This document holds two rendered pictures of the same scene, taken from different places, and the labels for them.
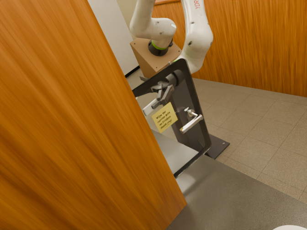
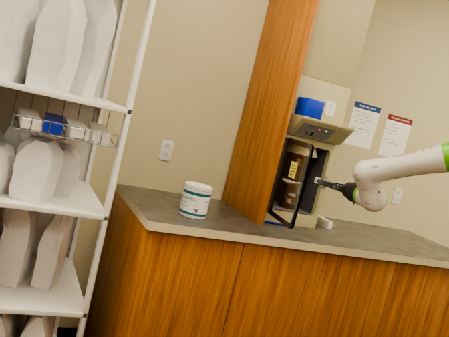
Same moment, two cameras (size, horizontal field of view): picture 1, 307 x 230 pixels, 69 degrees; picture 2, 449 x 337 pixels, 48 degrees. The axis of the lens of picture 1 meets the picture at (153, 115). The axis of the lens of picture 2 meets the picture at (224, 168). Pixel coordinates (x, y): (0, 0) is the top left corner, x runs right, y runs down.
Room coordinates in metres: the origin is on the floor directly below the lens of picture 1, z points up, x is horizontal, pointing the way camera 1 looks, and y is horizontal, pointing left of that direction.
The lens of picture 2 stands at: (0.40, -2.45, 1.44)
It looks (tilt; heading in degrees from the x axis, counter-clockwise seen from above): 6 degrees down; 94
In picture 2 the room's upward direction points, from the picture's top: 14 degrees clockwise
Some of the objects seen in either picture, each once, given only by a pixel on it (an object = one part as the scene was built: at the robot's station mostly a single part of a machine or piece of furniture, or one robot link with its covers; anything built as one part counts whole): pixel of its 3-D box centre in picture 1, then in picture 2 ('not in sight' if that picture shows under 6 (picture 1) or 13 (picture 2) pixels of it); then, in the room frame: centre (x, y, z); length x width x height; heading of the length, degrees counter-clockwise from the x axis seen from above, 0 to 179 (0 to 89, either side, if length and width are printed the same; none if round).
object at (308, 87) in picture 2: not in sight; (296, 150); (0.58, 0.32, 1.33); 0.32 x 0.25 x 0.77; 28
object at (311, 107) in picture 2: not in sight; (309, 107); (0.58, 0.12, 1.56); 0.10 x 0.10 x 0.09; 28
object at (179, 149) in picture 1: (167, 133); (289, 181); (0.57, -0.02, 1.19); 0.30 x 0.01 x 0.40; 110
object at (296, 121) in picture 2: not in sight; (321, 130); (0.67, 0.16, 1.46); 0.32 x 0.12 x 0.10; 28
